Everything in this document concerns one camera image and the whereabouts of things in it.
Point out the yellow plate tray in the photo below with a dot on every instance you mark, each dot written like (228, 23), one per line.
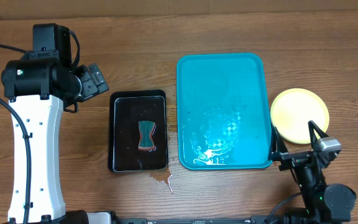
(291, 111)

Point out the green and orange sponge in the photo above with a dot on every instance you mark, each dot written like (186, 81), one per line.
(146, 131)

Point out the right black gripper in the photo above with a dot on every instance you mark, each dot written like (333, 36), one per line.
(292, 162)

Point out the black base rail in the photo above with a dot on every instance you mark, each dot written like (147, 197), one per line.
(112, 218)

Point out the black water tray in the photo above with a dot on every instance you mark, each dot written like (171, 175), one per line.
(127, 108)

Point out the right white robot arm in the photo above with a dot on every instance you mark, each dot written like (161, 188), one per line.
(316, 202)

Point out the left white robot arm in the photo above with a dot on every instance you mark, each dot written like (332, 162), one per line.
(39, 88)

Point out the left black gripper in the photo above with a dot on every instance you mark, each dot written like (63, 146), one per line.
(89, 89)

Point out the teal plastic serving tray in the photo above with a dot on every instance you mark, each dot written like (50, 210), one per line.
(223, 112)

